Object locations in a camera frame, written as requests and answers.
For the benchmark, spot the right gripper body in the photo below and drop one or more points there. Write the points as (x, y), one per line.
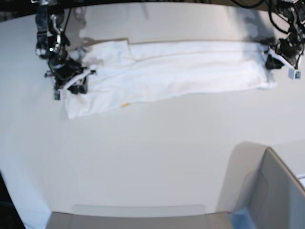
(65, 70)

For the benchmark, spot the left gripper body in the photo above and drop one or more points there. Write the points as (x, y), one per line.
(286, 51)

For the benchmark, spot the white t-shirt with print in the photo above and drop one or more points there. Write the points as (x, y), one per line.
(149, 72)

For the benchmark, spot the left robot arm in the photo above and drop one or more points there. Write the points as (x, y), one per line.
(291, 11)

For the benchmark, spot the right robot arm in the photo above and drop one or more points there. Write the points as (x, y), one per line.
(51, 38)

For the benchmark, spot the grey cardboard box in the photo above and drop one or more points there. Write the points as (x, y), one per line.
(260, 191)

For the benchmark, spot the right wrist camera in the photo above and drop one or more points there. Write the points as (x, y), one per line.
(57, 95)

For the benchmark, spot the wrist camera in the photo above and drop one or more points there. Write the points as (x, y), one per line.
(57, 95)
(294, 74)

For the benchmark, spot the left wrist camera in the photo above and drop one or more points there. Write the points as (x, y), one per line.
(294, 74)

